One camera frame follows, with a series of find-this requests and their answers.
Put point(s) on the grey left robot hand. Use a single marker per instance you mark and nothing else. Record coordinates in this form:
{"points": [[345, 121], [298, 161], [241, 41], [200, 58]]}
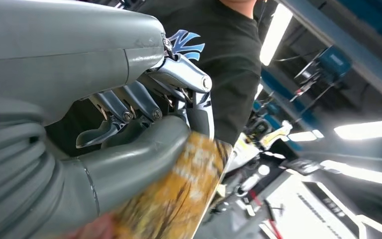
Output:
{"points": [[62, 43]]}

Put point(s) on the yellow printed key card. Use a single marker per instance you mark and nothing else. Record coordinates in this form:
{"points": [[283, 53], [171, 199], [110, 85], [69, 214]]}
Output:
{"points": [[177, 198]]}

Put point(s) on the person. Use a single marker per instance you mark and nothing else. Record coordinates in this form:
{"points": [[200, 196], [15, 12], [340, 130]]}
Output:
{"points": [[230, 66]]}

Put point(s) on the long ceiling light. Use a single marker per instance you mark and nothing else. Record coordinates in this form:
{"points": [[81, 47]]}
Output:
{"points": [[365, 175], [275, 33], [369, 129]]}

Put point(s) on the blue hanging device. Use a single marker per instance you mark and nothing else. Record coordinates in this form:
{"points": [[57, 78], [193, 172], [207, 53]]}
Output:
{"points": [[334, 62]]}

